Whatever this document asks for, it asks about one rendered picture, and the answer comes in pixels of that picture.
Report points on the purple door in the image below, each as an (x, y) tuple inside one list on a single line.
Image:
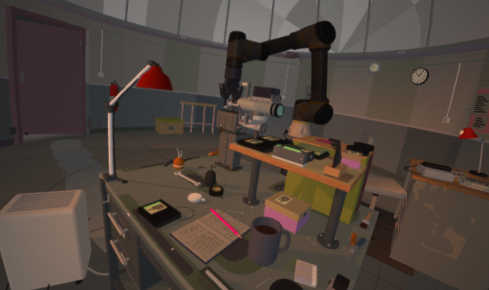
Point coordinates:
[(48, 76)]

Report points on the black tape roll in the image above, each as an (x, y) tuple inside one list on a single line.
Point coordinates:
[(216, 191)]

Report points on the red fire extinguisher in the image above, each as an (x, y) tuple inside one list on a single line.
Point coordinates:
[(114, 90)]

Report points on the black camera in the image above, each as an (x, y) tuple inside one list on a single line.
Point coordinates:
[(266, 92)]

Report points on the small orange tube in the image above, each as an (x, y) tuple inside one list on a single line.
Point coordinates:
[(353, 239)]

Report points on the round wall clock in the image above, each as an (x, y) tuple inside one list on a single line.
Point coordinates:
[(419, 75)]

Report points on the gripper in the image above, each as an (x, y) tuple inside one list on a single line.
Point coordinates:
[(230, 86)]

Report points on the tilted drafting table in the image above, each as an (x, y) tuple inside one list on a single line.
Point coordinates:
[(445, 225)]

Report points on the dark small bottle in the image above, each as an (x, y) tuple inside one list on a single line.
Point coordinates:
[(210, 177)]

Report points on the tan cardboard box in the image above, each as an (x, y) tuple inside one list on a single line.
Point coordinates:
[(288, 203)]

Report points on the small wooden block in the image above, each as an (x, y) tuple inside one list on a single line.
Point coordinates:
[(335, 170)]

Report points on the orange round bulb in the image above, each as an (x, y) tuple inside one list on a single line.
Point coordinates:
[(179, 162)]

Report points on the pink notice board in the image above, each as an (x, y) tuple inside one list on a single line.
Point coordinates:
[(486, 113)]

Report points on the small paint brush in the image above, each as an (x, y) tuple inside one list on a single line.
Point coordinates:
[(365, 221)]

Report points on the black device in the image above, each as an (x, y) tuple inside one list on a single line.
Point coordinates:
[(360, 147)]

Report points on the white round puck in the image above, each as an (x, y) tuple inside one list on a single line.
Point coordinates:
[(195, 197)]

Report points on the small red desk lamp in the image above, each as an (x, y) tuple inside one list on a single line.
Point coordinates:
[(469, 133)]

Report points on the pink pencil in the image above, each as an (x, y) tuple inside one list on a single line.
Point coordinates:
[(225, 222)]

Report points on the flat pink box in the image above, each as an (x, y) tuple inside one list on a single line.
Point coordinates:
[(351, 163)]

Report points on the yellow-green cabinet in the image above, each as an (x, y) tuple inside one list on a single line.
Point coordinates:
[(312, 193)]

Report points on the yellow cardboard box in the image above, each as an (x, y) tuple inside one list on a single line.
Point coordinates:
[(169, 126)]

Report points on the white oblong device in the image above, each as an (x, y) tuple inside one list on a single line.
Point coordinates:
[(435, 172)]

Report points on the black instrument tray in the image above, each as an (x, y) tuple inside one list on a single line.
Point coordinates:
[(260, 143)]

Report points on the white paper stack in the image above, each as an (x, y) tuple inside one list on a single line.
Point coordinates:
[(305, 274)]

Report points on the white stool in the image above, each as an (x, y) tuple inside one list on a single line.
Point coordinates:
[(385, 187)]

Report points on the black small box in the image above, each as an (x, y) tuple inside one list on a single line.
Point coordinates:
[(339, 282)]

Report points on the grey coffee mug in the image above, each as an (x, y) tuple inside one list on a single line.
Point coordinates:
[(265, 243)]

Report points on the open notebook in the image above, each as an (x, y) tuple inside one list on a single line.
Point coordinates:
[(205, 237)]

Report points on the small blue tube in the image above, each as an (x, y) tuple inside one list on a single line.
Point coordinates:
[(360, 243)]

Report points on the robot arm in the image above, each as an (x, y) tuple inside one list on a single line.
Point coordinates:
[(319, 72)]

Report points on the brown mount pier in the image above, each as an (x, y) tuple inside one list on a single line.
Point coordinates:
[(229, 141)]

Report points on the round white wall sensor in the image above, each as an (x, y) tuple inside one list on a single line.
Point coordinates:
[(374, 67)]

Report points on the grey-green desk with drawers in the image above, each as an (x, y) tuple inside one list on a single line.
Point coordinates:
[(155, 245)]

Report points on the wooden riser table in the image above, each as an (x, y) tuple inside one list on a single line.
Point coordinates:
[(308, 171)]

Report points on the red shade desk lamp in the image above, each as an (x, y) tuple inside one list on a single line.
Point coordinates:
[(154, 78)]

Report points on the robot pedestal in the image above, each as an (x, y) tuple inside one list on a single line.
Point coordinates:
[(298, 129)]

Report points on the grey box with green light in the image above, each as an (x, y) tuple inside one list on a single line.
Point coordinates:
[(292, 154)]

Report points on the black handset with green display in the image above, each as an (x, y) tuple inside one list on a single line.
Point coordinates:
[(158, 212)]

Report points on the black round lid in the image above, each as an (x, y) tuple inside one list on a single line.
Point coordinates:
[(286, 285)]

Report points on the grey keyboard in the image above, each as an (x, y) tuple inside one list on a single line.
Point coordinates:
[(479, 184)]

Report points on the white mount head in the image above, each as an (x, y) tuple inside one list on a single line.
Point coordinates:
[(254, 122)]

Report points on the white wrench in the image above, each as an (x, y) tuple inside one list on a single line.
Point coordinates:
[(187, 178)]

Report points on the wooden frame rack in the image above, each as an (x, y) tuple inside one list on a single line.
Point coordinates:
[(198, 105)]

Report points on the white air purifier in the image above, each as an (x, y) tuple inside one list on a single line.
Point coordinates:
[(42, 241)]

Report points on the black upright stand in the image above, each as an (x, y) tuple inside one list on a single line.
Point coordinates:
[(335, 152)]

